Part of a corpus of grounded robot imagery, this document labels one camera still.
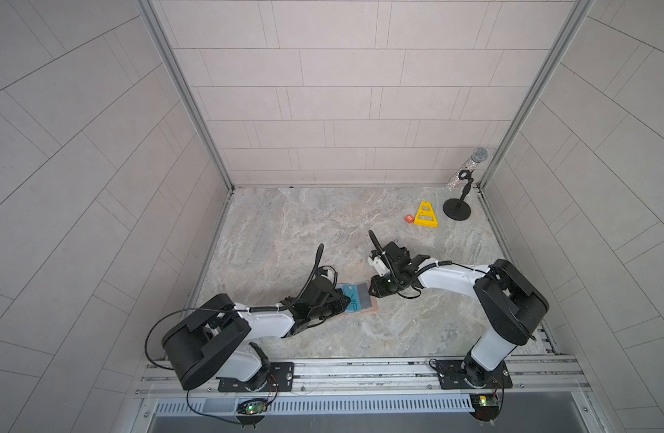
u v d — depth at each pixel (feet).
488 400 2.26
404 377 2.37
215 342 1.38
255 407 2.11
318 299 2.21
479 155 2.93
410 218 3.45
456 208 3.56
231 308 1.56
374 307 2.77
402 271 2.23
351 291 2.80
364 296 2.78
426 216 3.53
